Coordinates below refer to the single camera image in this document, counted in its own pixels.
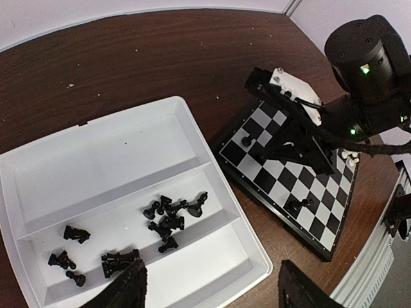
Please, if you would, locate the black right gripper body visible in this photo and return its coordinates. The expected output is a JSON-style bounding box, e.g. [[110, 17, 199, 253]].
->
[[256, 15, 410, 174]]

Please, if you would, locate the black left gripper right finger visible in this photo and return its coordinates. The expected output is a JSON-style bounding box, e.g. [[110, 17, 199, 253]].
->
[[278, 260, 340, 308]]

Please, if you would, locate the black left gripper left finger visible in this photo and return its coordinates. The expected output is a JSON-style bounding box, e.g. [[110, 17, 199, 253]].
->
[[81, 259, 148, 308]]

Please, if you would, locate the black king piece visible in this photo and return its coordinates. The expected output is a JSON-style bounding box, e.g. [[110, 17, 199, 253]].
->
[[287, 198, 313, 212]]

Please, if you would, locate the black pawn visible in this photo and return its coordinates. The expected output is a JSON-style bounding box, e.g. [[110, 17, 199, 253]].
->
[[241, 135, 254, 148]]

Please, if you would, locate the black pieces pile in tray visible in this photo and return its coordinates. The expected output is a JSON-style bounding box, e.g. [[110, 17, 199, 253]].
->
[[40, 191, 207, 287]]

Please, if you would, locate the black and grey chessboard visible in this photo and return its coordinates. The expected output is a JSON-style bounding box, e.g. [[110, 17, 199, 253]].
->
[[214, 101, 358, 262]]

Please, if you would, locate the white compartment tray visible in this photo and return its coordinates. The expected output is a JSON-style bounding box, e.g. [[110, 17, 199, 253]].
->
[[1, 96, 273, 307]]

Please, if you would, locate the black bishop in tray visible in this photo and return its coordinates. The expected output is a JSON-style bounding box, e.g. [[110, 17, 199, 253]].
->
[[188, 192, 208, 218]]

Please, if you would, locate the front aluminium rail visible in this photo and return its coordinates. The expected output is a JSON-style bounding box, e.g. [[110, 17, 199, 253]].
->
[[330, 160, 410, 307]]

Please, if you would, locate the right aluminium frame post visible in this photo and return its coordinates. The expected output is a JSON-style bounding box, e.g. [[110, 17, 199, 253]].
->
[[282, 0, 302, 17]]

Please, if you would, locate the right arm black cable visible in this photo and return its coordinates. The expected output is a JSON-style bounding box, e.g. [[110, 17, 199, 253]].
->
[[253, 80, 411, 158]]

